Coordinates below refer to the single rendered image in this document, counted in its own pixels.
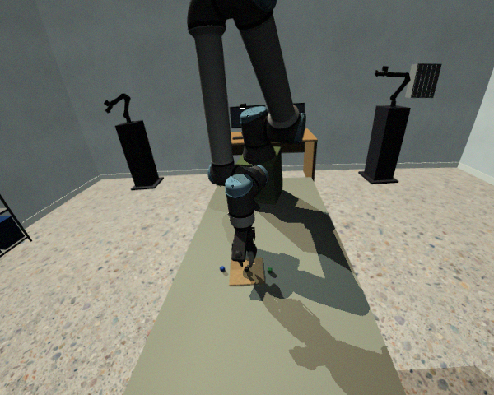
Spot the tan flat mat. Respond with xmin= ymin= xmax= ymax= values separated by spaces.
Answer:
xmin=229 ymin=257 xmax=264 ymax=286

